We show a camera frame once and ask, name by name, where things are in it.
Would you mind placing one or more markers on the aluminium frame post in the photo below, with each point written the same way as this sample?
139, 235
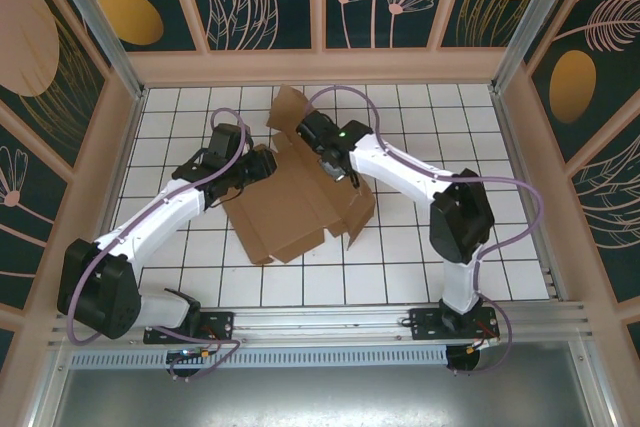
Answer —
536, 12
92, 12

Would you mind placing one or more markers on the brown cardboard box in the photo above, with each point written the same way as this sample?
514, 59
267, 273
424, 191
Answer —
285, 207

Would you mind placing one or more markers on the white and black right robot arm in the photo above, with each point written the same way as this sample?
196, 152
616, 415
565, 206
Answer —
400, 172

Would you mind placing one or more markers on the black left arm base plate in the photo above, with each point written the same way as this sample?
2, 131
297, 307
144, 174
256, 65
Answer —
220, 317

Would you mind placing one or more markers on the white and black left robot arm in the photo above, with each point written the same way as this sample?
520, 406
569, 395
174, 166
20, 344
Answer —
155, 222

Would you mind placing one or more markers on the yellow power connector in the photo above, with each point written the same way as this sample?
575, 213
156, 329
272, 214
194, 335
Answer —
480, 345
192, 354

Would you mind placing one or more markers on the aluminium mounting rail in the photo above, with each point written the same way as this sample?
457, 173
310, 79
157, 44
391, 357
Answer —
325, 319

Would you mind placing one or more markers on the grey metal sheet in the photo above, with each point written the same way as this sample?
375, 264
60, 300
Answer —
320, 397

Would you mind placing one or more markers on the aluminium side rail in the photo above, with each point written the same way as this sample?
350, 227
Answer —
514, 147

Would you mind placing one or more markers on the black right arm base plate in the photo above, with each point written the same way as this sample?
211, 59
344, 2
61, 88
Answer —
425, 327

